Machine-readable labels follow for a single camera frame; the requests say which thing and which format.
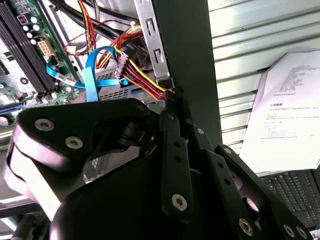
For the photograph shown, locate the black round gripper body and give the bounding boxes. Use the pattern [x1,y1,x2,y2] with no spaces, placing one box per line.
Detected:
[49,149,233,240]

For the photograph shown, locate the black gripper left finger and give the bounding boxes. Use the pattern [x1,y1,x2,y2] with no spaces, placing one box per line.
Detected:
[16,86,195,224]

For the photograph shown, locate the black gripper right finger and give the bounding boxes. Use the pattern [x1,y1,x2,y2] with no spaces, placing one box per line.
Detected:
[181,86,313,240]

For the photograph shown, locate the red yellow power wire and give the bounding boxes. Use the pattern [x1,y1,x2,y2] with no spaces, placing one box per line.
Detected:
[112,23,182,103]

